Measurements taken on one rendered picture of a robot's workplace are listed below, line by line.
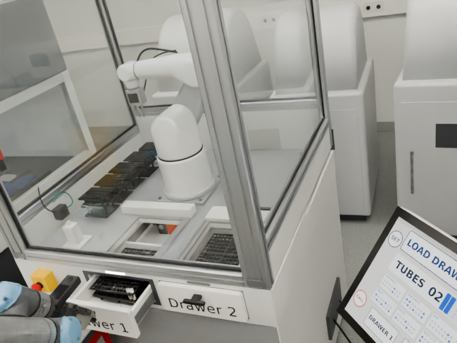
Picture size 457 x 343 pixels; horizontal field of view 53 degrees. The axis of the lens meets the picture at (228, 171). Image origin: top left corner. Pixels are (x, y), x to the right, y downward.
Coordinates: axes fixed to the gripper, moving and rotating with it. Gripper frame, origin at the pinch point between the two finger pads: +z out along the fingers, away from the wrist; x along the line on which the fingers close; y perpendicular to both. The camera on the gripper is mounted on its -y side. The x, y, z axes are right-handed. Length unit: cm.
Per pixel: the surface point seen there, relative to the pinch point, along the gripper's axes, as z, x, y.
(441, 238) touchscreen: -16, 99, -26
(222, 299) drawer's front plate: 9.1, 39.5, -10.8
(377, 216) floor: 186, 61, -105
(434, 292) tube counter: -14, 98, -15
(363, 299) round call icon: -3, 82, -14
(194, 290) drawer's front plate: 7.3, 30.7, -12.0
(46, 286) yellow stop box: 9.6, -29.8, -7.0
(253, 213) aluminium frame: -15, 54, -30
